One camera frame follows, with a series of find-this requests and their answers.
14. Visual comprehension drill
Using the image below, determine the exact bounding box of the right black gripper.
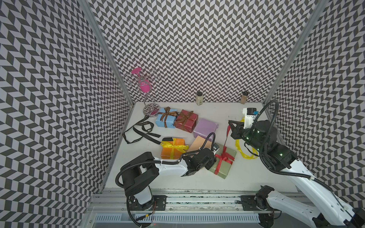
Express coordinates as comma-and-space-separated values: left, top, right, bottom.
228, 120, 266, 154

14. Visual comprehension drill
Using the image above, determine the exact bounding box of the peach gift box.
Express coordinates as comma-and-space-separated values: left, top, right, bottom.
187, 136, 212, 152

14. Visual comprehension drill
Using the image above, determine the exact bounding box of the green gift box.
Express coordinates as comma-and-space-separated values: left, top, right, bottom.
209, 143, 237, 179

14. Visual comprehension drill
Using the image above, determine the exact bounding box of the yellow ribbon of peach box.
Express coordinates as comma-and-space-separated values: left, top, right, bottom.
235, 116, 259, 160

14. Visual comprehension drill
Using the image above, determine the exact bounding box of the purple gift box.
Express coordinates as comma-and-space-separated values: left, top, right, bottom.
193, 118, 219, 139

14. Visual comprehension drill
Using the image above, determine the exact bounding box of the orange gift box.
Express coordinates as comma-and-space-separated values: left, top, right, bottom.
160, 137, 186, 160

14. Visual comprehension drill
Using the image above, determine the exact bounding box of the black ribbon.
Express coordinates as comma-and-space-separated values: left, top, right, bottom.
122, 115, 161, 145

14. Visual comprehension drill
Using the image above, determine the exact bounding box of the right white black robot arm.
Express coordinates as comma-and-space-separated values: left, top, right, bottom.
229, 120, 365, 228

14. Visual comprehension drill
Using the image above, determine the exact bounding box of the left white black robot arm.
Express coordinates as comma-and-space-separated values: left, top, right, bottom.
115, 148, 217, 211

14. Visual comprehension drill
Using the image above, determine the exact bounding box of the red gift box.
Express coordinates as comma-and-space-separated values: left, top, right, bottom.
174, 110, 198, 133

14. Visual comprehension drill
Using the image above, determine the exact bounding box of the brown ribbon on red box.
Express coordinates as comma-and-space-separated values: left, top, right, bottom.
176, 111, 194, 127

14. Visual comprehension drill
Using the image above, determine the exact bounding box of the blue gift box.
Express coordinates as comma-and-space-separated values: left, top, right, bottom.
155, 107, 178, 129

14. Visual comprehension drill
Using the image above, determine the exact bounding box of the brown spice jar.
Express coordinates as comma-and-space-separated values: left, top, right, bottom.
240, 91, 249, 105

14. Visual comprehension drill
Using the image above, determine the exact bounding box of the light spice jar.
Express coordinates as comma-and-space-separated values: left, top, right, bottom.
196, 91, 204, 105

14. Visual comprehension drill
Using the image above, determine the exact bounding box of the silver pink jewelry stand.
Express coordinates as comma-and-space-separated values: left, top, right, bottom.
124, 67, 160, 118

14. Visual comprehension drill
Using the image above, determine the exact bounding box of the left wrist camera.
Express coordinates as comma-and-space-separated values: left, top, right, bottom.
211, 143, 220, 155

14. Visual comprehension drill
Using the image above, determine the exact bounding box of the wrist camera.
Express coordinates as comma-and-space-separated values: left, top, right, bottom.
242, 107, 259, 129
211, 143, 220, 155

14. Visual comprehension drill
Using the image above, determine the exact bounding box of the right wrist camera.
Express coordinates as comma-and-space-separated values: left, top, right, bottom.
242, 107, 259, 129

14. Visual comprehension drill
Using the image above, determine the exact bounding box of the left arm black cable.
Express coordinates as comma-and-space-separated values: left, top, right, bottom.
202, 132, 216, 152

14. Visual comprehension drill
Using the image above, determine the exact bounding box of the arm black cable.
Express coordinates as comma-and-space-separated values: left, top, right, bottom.
250, 99, 280, 135
202, 132, 216, 152

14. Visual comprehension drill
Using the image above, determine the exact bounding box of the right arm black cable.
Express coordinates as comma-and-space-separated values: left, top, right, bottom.
250, 99, 280, 135

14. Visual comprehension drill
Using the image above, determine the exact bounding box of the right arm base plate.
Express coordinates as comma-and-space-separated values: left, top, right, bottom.
236, 195, 277, 213

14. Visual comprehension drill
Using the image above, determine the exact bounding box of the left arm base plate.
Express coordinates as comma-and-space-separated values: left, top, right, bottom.
127, 195, 167, 211

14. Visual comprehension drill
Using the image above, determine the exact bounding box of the aluminium front rail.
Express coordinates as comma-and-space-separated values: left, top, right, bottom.
85, 188, 256, 214

